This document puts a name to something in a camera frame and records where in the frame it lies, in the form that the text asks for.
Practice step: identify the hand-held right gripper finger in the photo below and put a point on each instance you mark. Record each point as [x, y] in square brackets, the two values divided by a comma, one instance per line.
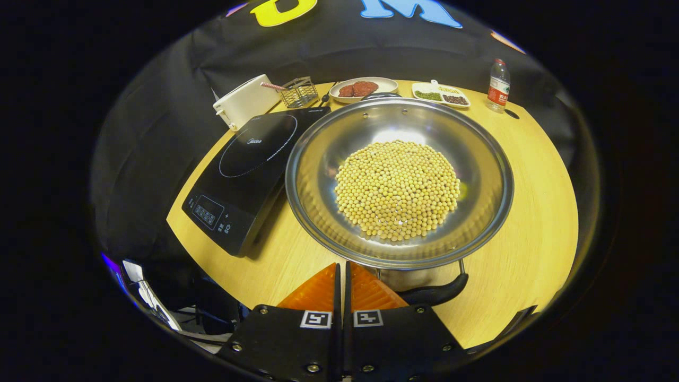
[337, 329]
[347, 329]

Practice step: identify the stainless steel pot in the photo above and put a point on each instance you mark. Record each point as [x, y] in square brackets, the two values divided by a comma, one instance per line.
[318, 175]

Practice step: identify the black induction cooktop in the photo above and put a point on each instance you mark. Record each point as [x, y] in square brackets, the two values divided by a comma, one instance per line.
[249, 170]

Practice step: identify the pile of soybeans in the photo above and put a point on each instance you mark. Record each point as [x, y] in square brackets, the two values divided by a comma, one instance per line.
[398, 191]

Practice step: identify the small raw meat piece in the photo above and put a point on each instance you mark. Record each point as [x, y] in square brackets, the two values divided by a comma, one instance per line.
[346, 90]

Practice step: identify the large raw meat piece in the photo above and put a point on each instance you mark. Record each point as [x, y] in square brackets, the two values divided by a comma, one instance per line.
[366, 88]

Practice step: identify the white toaster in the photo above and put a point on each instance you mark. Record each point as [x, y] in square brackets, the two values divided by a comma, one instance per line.
[246, 101]

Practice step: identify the round white plate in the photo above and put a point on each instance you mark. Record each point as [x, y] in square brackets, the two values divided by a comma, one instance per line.
[387, 85]

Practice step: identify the white divided bean dish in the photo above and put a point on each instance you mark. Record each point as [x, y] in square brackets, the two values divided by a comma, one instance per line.
[440, 95]

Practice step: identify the pink striped straw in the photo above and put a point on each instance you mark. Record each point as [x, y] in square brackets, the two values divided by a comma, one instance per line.
[271, 86]

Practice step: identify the clear plastic water bottle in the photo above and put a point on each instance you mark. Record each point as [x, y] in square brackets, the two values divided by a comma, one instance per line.
[498, 87]

